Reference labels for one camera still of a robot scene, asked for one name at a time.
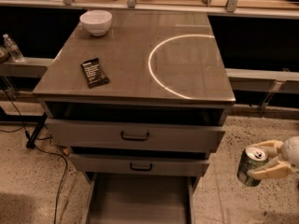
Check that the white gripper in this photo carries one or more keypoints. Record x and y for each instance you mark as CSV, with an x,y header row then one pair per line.
x,y
291,152

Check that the green soda can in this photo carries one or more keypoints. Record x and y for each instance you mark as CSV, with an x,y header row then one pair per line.
x,y
251,158

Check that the middle grey drawer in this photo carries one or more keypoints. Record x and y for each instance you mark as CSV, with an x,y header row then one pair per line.
x,y
138,165

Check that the grey drawer cabinet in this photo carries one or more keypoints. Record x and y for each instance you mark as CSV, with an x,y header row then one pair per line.
x,y
163,68

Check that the bottom open grey drawer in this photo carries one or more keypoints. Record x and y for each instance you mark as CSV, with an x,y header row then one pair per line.
x,y
139,199

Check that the top grey drawer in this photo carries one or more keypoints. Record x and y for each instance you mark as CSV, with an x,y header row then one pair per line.
x,y
136,136

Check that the black snack bar wrapper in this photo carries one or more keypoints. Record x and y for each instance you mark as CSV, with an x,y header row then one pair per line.
x,y
94,73

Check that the white ceramic bowl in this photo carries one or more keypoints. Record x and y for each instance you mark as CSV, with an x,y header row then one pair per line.
x,y
96,22

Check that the black table leg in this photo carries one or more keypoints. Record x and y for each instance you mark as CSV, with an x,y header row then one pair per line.
x,y
32,137

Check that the clear plastic water bottle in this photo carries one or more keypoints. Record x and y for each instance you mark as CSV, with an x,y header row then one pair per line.
x,y
13,49

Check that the grey side shelf rail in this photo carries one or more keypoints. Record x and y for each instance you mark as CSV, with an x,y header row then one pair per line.
x,y
30,67

